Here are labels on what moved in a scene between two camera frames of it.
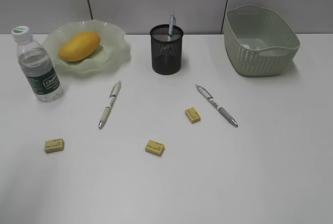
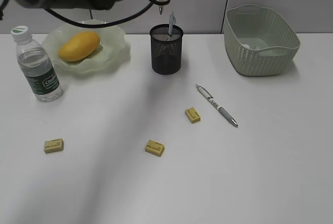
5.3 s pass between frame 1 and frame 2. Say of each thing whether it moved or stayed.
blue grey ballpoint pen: stayed
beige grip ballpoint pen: moved
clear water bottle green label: stayed
